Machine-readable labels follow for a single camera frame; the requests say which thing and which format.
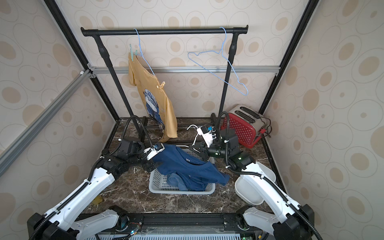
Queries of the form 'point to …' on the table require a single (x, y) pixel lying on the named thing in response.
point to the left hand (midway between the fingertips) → (160, 153)
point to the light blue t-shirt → (173, 178)
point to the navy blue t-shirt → (198, 173)
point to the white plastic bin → (249, 193)
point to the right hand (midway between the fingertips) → (196, 146)
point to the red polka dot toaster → (247, 122)
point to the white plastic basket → (158, 184)
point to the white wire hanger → (194, 140)
